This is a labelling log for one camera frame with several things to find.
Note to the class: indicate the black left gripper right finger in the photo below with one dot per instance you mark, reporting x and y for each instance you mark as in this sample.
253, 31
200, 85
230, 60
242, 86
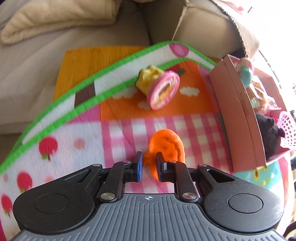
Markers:
189, 183

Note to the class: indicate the packaged bread snack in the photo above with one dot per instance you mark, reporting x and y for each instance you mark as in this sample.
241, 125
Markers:
259, 98

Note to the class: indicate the black plush toy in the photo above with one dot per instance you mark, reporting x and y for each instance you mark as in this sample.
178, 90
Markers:
271, 134

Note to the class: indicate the pink cardboard box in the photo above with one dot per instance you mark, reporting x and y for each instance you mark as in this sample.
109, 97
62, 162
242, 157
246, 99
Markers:
244, 137

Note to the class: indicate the orange plastic pumpkin half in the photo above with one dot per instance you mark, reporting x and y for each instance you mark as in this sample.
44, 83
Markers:
169, 144

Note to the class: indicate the beige folded blanket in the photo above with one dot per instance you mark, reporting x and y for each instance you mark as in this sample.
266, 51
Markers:
38, 17

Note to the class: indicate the colourful play mat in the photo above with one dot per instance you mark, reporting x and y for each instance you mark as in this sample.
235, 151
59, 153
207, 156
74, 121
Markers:
106, 119

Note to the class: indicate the pink round cup toy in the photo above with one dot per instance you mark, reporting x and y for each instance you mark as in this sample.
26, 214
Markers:
158, 86

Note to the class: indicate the pink plastic strainer toy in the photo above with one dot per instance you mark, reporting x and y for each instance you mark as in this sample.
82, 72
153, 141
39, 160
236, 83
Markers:
286, 122

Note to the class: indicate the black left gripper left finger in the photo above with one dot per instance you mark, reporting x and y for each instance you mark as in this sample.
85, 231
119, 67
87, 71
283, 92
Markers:
110, 183

